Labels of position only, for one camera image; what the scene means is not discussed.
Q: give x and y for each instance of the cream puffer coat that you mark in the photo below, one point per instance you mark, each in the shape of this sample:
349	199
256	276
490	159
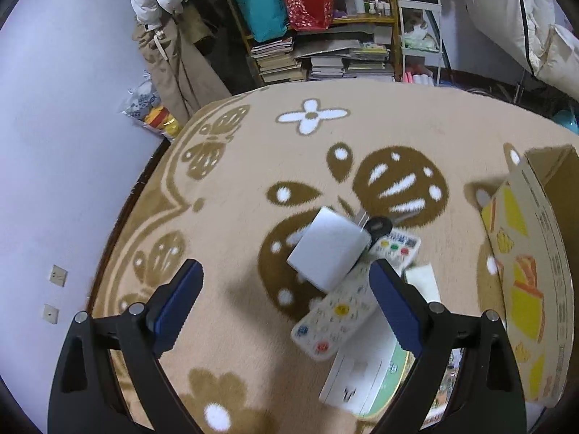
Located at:
527	30

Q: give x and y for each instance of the teal fan base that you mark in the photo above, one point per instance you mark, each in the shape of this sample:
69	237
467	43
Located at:
567	119

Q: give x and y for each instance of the brown cardboard box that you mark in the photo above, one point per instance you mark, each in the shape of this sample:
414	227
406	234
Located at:
532	225

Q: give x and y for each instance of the white paper booklet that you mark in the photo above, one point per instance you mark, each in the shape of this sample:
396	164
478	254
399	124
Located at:
370	368

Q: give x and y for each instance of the khaki hanging trousers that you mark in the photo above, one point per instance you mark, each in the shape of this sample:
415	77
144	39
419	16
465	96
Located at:
173	54

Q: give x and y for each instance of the white metal trolley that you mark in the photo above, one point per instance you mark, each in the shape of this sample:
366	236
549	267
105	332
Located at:
421	43

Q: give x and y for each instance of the teal storage box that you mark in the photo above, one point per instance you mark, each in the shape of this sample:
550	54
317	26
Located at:
266	19

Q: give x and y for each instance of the wall socket lower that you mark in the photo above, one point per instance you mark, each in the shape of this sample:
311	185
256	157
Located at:
50	314

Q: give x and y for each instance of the white remote control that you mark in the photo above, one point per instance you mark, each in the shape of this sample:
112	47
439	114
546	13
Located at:
335	319

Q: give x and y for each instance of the stack of books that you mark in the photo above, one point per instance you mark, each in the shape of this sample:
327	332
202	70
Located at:
276	62

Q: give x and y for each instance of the plastic bag with snacks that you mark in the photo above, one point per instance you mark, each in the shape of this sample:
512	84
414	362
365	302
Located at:
145	108

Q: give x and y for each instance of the wooden bookshelf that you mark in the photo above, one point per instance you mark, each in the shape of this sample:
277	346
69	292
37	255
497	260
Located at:
300	40

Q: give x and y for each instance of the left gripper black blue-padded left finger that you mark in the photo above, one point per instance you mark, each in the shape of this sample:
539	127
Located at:
86	396

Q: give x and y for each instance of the white power adapter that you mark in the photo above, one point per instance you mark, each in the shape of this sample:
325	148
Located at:
329	248

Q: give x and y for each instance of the beige patterned carpet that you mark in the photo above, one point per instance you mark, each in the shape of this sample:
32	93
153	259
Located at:
238	187

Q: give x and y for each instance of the wall socket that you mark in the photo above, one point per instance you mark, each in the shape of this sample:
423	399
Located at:
50	314
58	276

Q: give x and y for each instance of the wall socket upper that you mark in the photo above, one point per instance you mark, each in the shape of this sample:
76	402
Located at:
58	276

